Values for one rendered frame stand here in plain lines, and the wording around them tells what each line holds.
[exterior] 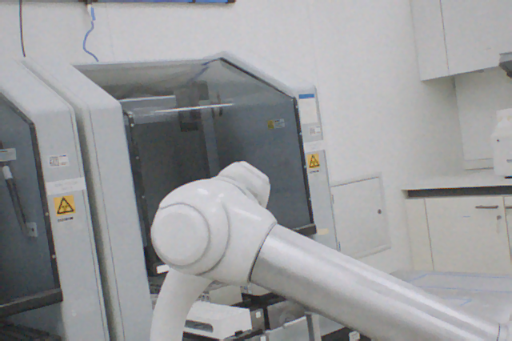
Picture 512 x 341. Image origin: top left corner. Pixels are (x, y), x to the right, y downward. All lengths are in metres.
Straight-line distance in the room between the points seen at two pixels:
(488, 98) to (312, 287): 3.71
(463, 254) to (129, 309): 2.58
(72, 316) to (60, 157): 0.40
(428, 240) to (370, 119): 0.78
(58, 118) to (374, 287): 1.05
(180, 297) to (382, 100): 3.09
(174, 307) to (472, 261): 2.97
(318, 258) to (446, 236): 3.16
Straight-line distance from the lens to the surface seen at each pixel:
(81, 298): 1.90
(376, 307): 1.09
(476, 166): 4.79
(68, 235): 1.88
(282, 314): 2.15
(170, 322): 1.37
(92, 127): 1.92
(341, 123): 4.03
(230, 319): 1.82
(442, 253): 4.28
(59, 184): 1.87
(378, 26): 4.37
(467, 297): 1.92
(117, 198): 1.94
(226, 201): 1.10
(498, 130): 3.98
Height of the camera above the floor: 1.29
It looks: 3 degrees down
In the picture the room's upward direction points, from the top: 8 degrees counter-clockwise
